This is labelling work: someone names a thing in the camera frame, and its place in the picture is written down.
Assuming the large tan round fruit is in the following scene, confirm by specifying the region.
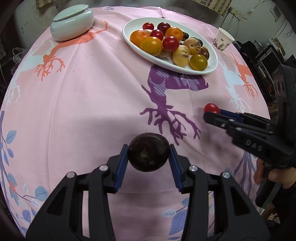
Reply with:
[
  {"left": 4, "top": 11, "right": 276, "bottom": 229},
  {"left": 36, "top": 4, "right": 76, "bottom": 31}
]
[{"left": 172, "top": 45, "right": 189, "bottom": 67}]

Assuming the tan striped melon fruit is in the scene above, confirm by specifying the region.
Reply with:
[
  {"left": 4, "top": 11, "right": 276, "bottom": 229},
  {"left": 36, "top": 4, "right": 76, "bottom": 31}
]
[{"left": 183, "top": 37, "right": 201, "bottom": 55}]

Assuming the dark purple mangosteen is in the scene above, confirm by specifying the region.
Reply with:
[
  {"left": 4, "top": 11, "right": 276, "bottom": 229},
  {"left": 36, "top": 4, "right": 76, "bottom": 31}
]
[{"left": 196, "top": 38, "right": 203, "bottom": 47}]

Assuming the brown speckled fruit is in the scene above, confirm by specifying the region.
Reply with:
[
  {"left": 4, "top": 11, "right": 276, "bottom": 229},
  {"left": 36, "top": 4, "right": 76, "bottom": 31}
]
[{"left": 157, "top": 49, "right": 172, "bottom": 59}]

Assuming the large red tomato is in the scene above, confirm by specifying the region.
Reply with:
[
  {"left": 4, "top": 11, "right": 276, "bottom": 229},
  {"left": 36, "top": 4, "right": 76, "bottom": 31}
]
[{"left": 163, "top": 37, "right": 180, "bottom": 51}]

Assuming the orange mandarin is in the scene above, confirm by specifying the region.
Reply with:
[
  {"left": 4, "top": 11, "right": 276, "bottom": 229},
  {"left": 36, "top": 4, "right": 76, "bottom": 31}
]
[
  {"left": 165, "top": 27, "right": 184, "bottom": 42},
  {"left": 129, "top": 30, "right": 150, "bottom": 47}
]

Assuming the orange yellow tomato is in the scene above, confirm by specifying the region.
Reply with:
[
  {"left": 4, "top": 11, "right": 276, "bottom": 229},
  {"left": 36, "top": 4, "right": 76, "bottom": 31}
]
[{"left": 140, "top": 37, "right": 163, "bottom": 56}]

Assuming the small red cherry tomato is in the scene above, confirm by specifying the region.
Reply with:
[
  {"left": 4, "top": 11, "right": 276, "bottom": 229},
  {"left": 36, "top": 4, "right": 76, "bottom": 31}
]
[{"left": 142, "top": 22, "right": 154, "bottom": 30}]

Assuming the person's right hand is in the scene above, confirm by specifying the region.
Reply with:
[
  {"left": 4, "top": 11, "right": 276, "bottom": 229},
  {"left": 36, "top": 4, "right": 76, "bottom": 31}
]
[{"left": 253, "top": 158, "right": 296, "bottom": 189}]

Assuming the computer monitor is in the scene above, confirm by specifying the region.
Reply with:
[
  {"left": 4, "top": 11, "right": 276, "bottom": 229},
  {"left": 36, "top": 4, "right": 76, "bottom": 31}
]
[{"left": 259, "top": 51, "right": 281, "bottom": 78}]

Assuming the yellow green tomato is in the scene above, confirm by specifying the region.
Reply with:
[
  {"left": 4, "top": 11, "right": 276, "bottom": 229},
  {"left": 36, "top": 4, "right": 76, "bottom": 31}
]
[{"left": 189, "top": 54, "right": 208, "bottom": 71}]

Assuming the dark red plum right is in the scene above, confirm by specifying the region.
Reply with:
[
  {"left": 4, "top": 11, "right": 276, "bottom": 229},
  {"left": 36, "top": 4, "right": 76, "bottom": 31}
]
[{"left": 200, "top": 46, "right": 210, "bottom": 60}]

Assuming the floral paper cup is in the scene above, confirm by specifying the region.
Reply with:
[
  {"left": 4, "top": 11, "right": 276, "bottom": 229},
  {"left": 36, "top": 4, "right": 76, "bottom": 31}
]
[{"left": 212, "top": 28, "right": 235, "bottom": 51}]

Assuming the dark mangosteen on plate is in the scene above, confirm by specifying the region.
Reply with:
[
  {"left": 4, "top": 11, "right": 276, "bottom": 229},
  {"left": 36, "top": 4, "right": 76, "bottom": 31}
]
[{"left": 182, "top": 32, "right": 189, "bottom": 41}]

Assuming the pink patterned tablecloth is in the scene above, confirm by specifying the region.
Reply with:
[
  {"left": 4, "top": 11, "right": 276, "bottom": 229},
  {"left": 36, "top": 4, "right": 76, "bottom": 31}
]
[{"left": 1, "top": 6, "right": 268, "bottom": 237}]

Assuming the checked curtain right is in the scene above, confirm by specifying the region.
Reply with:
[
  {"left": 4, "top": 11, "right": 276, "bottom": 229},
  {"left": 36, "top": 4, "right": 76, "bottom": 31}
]
[{"left": 193, "top": 0, "right": 232, "bottom": 16}]

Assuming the dark red plum on plate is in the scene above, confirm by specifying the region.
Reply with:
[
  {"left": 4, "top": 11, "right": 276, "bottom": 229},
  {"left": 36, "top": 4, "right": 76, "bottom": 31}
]
[{"left": 157, "top": 22, "right": 171, "bottom": 34}]

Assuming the white oval plate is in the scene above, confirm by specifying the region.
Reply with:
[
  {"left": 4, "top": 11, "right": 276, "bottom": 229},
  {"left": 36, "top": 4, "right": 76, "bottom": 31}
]
[{"left": 122, "top": 17, "right": 218, "bottom": 75}]

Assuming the pale green lidded jar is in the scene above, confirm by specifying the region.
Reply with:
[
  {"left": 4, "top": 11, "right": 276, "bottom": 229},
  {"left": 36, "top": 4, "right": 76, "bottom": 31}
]
[{"left": 50, "top": 4, "right": 94, "bottom": 42}]

